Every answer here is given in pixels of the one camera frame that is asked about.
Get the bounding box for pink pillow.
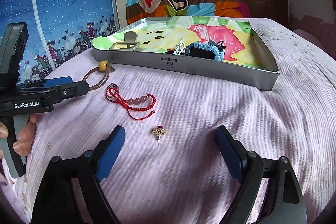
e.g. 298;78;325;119
291;28;323;48

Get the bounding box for colourful printed cloth lining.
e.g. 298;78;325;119
91;15;263;68

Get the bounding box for red string bracelet pink beads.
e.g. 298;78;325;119
106;87;157;120

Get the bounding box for brown hair tie yellow bead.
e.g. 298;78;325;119
82;59;116;92

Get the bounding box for person's left hand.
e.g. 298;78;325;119
0;114;38;156

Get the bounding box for blue dotted fabric wardrobe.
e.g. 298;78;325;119
0;0;117;88

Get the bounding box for dark wooden headboard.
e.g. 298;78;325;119
241;0;289;22

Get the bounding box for light blue smartwatch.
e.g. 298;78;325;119
185;39;227;62

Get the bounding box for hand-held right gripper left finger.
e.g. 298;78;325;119
31;125;126;224

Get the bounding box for gold earring red stone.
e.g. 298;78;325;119
152;125;168;146

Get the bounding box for shallow grey cardboard box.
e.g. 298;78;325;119
92;15;279;91

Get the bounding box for pale pink bedspread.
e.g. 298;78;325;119
0;17;336;224

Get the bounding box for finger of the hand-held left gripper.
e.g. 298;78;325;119
39;76;73;88
16;81;90;107

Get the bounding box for silver ring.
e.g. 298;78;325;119
106;82;120;93

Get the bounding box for beige hair claw clip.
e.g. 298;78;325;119
108;32;143;52

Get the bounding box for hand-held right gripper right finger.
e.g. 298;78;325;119
215;125;308;224

